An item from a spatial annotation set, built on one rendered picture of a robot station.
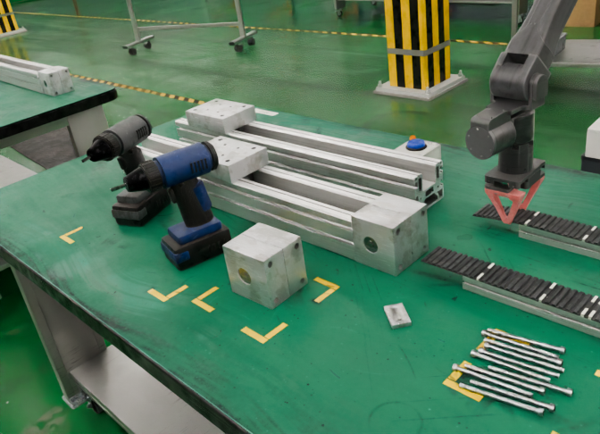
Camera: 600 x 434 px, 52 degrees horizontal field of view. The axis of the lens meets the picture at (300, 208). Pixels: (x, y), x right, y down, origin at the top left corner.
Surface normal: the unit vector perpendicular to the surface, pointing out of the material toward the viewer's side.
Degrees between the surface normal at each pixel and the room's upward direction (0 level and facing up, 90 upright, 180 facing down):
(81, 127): 90
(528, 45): 45
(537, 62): 89
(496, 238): 0
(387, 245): 90
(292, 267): 90
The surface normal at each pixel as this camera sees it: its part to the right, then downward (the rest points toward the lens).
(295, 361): -0.14, -0.88
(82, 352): 0.70, 0.24
